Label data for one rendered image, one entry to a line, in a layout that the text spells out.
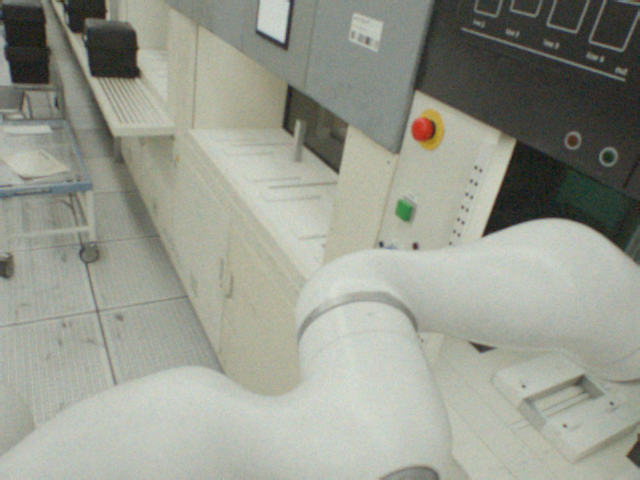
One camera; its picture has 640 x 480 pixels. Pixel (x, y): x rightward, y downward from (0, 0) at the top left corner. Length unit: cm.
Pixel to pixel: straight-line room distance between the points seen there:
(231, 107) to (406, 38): 141
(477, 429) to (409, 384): 69
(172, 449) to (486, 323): 24
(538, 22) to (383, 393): 54
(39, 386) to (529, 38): 200
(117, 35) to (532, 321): 282
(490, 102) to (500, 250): 43
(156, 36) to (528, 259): 340
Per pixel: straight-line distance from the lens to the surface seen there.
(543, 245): 37
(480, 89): 79
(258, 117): 229
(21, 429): 58
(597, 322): 39
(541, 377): 116
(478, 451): 100
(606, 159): 66
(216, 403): 37
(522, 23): 75
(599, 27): 69
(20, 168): 281
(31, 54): 414
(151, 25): 363
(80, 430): 43
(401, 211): 91
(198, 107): 219
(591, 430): 111
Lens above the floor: 158
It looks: 30 degrees down
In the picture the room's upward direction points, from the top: 11 degrees clockwise
